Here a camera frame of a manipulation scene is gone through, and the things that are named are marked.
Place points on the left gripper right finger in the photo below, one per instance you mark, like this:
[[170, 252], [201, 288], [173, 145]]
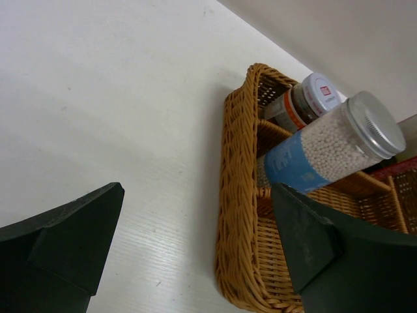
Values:
[[338, 263]]

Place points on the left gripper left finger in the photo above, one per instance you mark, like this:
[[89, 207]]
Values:
[[53, 262]]

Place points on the silver-cap blue-label jar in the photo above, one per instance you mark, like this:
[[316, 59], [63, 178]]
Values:
[[355, 135]]

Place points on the white-lid dark jam jar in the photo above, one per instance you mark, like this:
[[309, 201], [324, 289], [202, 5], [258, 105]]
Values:
[[303, 103]]

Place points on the tall red-label glass bottle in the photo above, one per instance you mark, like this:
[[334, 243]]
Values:
[[392, 167]]

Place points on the brown wicker divided tray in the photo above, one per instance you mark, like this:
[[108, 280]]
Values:
[[250, 265]]

